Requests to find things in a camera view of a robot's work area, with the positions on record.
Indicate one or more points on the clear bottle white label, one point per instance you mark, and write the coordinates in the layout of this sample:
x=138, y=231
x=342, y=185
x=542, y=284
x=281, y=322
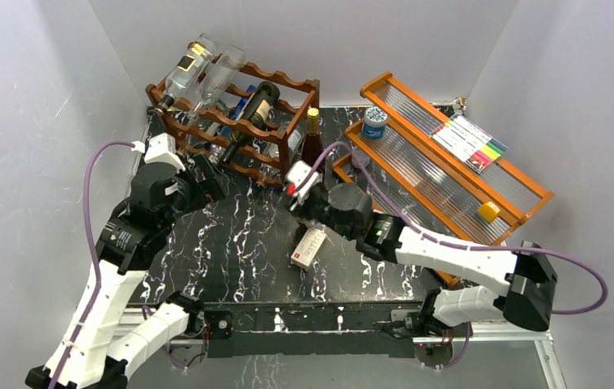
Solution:
x=272, y=150

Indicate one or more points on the blue patterned bottle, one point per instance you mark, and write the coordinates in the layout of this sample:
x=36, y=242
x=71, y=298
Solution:
x=216, y=151

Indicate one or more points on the clear empty glass bottle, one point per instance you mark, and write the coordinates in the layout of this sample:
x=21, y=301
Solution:
x=207, y=93

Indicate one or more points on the dark red wine bottle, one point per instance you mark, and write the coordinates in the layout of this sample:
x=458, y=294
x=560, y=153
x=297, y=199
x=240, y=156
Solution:
x=312, y=145

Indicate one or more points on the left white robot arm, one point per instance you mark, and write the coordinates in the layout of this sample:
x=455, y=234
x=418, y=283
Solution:
x=90, y=355

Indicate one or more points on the dark bottle cream label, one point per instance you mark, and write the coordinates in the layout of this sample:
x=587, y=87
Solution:
x=256, y=112

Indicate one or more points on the pack of coloured markers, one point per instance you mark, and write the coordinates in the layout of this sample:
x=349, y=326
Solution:
x=468, y=143

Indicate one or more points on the clear bottle gold label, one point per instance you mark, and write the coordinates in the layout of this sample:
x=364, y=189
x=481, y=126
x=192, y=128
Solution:
x=187, y=71

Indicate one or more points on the orange tiered display shelf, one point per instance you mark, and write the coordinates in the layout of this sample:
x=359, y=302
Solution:
x=440, y=192

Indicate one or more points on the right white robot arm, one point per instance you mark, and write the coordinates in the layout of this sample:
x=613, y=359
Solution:
x=517, y=285

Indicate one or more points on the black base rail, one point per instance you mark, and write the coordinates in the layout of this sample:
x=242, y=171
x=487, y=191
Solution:
x=326, y=328

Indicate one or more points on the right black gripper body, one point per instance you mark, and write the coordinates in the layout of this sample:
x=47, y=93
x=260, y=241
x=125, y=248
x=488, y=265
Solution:
x=315, y=207

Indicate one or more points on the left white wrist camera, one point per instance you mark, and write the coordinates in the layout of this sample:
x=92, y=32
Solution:
x=160, y=148

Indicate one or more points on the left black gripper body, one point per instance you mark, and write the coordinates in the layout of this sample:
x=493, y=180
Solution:
x=197, y=198

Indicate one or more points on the aluminium frame rail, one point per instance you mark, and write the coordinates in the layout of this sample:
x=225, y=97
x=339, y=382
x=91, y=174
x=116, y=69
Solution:
x=527, y=343

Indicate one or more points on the white rectangular box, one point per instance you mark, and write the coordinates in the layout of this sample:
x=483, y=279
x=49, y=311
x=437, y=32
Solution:
x=308, y=247

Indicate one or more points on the small grey capped jar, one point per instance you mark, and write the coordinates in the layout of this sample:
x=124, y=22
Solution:
x=359, y=159

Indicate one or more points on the blue lidded jar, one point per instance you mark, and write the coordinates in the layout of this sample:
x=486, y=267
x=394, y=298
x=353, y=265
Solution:
x=374, y=122

